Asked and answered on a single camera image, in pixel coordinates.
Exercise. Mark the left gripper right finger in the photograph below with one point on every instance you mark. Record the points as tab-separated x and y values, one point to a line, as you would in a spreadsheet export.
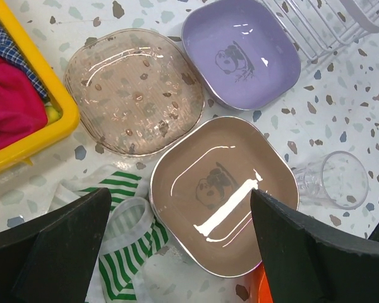
306	260

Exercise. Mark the orange plastic bowl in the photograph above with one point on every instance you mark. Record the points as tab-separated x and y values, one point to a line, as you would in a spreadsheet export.
259	290

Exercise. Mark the yellow plastic tray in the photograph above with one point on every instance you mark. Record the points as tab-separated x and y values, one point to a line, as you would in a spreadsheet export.
62	113

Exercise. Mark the magenta cloth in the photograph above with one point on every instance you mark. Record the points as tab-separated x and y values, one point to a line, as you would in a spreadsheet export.
22	111

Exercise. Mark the blue checkered cloth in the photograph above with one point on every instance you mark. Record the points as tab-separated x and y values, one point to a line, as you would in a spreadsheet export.
10	53

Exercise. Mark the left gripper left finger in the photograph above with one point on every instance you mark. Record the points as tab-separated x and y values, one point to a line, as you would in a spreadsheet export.
51	258

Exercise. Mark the clear glass cup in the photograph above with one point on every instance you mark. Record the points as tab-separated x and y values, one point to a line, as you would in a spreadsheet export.
337	180

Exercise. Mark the white wire dish rack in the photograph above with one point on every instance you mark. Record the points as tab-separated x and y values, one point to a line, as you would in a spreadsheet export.
319	28

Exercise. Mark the brown square plate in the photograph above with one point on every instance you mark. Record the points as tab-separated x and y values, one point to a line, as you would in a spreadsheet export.
200	191

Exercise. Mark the green striped cloth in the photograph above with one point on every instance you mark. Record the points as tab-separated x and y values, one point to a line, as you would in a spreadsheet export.
132	234

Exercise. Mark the clear brown glass plate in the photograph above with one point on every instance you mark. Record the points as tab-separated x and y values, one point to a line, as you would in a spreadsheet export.
136	91

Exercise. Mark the purple square plate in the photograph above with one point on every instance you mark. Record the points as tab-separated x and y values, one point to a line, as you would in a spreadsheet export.
242	53

